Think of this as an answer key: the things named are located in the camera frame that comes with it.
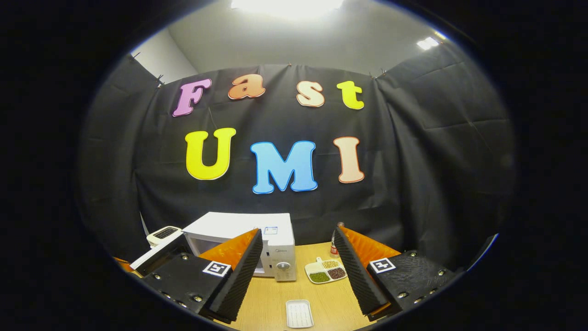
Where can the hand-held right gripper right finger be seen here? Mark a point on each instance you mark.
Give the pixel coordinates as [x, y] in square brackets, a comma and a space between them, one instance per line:
[356, 276]

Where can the white toaster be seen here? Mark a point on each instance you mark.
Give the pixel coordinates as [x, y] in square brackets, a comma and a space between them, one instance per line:
[163, 233]

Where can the red label plastic bottle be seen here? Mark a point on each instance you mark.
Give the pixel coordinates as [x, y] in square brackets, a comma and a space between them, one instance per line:
[334, 246]

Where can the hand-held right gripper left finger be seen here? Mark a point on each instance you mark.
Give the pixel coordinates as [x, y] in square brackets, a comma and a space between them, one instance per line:
[239, 273]

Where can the white divided dish of beans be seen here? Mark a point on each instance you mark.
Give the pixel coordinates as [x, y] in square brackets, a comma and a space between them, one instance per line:
[326, 271]

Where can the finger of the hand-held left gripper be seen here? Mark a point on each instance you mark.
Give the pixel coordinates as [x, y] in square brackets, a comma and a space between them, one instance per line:
[124, 265]

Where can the large ceiling light panel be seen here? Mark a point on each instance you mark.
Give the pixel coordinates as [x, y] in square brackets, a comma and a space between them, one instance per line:
[287, 7]

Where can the white rectangular tray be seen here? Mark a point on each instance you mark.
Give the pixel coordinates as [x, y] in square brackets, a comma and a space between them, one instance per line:
[299, 314]

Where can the small ceiling light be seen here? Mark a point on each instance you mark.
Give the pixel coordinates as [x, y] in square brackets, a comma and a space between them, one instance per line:
[427, 43]

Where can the white microwave oven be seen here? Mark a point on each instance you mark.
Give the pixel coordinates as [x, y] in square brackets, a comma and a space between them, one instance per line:
[239, 225]

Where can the black backdrop cloth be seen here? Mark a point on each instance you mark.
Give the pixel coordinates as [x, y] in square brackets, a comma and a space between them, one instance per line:
[413, 151]

